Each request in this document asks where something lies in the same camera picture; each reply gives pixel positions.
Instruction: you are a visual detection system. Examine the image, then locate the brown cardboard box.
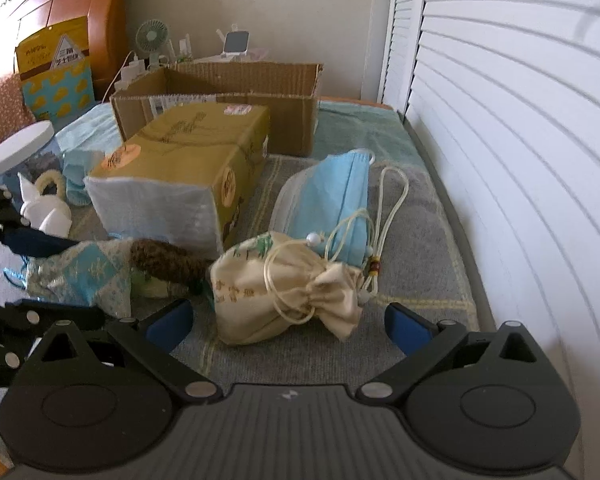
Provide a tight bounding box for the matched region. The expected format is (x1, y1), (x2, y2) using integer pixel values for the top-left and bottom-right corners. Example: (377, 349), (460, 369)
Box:
(110, 62), (323, 157)

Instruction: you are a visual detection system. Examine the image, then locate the gold tissue pack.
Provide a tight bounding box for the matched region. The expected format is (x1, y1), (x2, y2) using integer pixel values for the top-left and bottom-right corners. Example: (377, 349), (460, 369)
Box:
(84, 103), (271, 259)

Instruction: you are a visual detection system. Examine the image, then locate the cream fuzzy scrunchie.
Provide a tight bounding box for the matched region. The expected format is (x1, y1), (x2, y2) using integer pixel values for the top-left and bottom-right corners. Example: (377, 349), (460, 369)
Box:
(34, 169), (66, 200)

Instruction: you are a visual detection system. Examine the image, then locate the white sock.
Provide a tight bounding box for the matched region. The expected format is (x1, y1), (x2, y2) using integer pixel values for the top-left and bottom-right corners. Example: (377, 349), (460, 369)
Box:
(18, 174), (72, 237)

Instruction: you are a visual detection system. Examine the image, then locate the white lid plastic jar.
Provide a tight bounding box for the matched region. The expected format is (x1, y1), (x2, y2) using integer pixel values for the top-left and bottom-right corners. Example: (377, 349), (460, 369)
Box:
(0, 120), (61, 208)

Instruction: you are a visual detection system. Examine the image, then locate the brown floral cloth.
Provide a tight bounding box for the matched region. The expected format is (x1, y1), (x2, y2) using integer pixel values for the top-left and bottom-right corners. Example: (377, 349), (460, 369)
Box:
(0, 74), (35, 144)

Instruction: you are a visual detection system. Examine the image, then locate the yellow blue snack bag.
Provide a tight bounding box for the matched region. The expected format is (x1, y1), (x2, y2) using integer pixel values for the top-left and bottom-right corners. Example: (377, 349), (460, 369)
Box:
(16, 16), (95, 131)

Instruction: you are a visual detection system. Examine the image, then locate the blue face mask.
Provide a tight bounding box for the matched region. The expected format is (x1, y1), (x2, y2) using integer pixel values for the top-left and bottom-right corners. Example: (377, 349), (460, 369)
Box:
(62, 150), (105, 207)

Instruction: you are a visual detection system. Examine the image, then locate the orange wooden headboard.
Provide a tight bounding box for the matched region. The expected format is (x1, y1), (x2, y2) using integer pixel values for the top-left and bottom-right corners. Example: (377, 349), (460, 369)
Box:
(0, 0), (138, 101)

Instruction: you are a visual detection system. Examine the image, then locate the white power strip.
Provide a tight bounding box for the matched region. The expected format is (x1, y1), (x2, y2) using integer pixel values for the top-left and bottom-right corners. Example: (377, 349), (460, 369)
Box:
(114, 58), (146, 91)

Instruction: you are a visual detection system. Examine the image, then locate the white louvered shutter door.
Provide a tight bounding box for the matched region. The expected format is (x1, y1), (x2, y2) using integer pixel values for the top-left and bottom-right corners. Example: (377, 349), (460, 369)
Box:
(378, 0), (600, 479)

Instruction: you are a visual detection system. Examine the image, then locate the cream drawstring pouch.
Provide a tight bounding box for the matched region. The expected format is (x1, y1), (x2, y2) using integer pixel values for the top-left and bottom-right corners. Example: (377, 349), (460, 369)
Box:
(210, 232), (363, 346)

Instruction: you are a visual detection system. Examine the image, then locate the small green desk fan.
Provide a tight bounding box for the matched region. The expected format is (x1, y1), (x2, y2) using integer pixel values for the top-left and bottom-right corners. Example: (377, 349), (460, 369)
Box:
(135, 18), (169, 70)

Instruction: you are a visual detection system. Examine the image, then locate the blue patterned fabric sachet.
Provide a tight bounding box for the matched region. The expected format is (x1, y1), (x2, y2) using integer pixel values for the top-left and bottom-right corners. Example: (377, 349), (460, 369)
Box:
(2, 237), (217, 319)

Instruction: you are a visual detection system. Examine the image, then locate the grey blue checked towel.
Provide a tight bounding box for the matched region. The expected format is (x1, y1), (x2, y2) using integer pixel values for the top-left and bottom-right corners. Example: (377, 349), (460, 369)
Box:
(0, 100), (481, 391)

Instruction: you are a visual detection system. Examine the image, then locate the blue face mask pack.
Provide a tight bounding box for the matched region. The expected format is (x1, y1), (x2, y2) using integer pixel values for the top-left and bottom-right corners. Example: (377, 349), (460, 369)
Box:
(268, 150), (375, 268)

